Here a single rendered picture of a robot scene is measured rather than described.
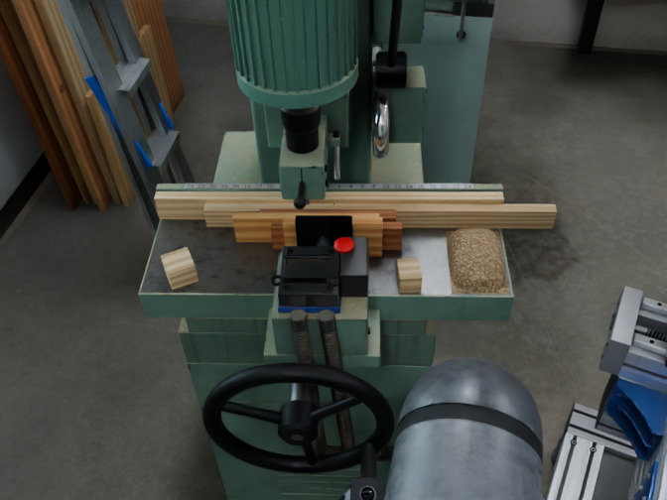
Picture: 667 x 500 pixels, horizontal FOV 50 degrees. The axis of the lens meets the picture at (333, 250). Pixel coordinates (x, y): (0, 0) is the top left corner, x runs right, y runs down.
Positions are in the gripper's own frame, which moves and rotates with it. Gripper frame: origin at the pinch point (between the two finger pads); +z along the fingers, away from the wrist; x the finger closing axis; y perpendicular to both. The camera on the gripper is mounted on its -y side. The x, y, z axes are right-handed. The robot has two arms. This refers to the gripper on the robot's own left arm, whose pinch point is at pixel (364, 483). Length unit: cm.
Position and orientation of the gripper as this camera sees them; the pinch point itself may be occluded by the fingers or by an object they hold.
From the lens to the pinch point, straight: 113.7
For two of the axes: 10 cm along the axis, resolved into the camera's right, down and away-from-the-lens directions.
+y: 0.1, 9.6, 2.6
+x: 10.0, 0.0, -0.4
